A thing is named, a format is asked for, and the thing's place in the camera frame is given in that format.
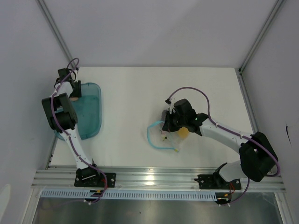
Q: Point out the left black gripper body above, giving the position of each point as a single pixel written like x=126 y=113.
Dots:
x=77 y=92

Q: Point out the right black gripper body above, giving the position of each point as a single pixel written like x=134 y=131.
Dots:
x=174 y=122

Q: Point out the yellow toy lemon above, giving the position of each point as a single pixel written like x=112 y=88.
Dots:
x=183 y=132

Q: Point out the purple toy eggplant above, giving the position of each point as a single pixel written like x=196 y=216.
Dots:
x=163 y=135

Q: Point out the clear zip top bag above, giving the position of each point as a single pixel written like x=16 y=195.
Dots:
x=173 y=141

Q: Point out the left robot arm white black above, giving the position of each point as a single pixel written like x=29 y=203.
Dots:
x=74 y=112

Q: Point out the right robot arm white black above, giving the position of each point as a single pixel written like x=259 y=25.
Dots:
x=257 y=156

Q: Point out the teal plastic bin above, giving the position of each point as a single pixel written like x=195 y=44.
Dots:
x=89 y=111

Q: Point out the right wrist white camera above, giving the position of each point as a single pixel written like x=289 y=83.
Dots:
x=170 y=102

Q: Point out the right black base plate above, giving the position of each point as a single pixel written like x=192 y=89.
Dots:
x=216 y=182

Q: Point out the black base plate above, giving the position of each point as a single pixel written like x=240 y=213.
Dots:
x=216 y=182
x=109 y=179

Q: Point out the left aluminium frame post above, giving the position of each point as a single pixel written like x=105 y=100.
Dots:
x=54 y=28

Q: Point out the aluminium frame post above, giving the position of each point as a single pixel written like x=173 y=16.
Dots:
x=54 y=28
x=274 y=12

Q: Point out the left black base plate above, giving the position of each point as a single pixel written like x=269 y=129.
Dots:
x=109 y=179

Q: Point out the aluminium mounting rail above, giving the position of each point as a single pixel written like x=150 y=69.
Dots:
x=159 y=179

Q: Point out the white slotted cable duct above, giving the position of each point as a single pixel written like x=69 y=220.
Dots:
x=130 y=194

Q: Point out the right aluminium frame post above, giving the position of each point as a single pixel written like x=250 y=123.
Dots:
x=274 y=12

